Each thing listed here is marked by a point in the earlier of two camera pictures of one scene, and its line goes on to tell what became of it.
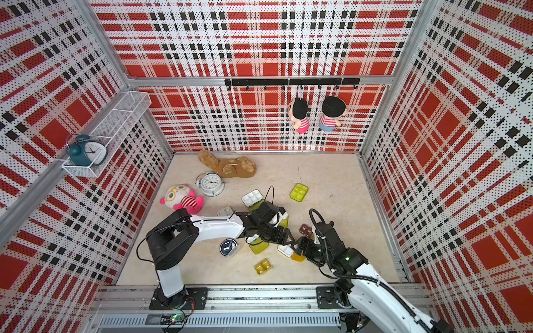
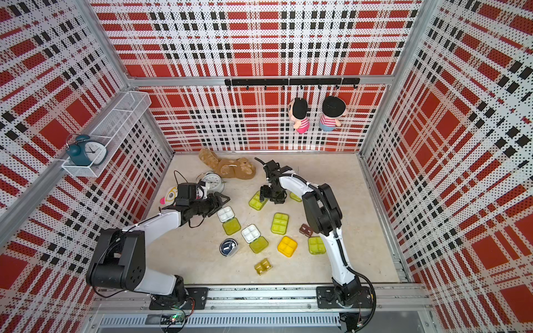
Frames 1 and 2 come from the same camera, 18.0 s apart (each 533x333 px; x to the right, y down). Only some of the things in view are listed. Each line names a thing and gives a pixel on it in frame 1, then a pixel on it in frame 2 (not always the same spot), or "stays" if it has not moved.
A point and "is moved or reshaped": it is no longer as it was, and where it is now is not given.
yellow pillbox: [288, 251] is moved or reshaped
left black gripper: [281, 239] to [215, 205]
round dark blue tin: [228, 247] stays
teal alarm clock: [82, 152] stays
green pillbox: [257, 244] stays
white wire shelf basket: [128, 110] stays
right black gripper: [307, 251] to [264, 193]
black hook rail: [336, 82] stays
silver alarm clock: [210, 183] stays
